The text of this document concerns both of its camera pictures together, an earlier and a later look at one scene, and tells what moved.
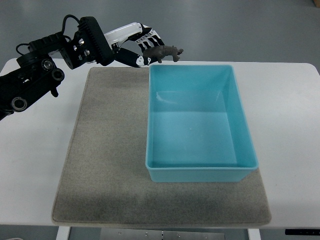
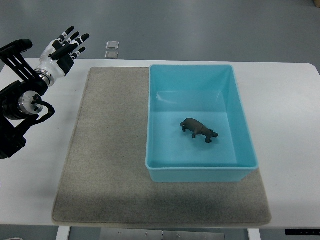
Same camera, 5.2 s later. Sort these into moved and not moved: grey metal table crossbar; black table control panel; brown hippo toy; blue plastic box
Moved: brown hippo toy
Not moved: grey metal table crossbar; black table control panel; blue plastic box
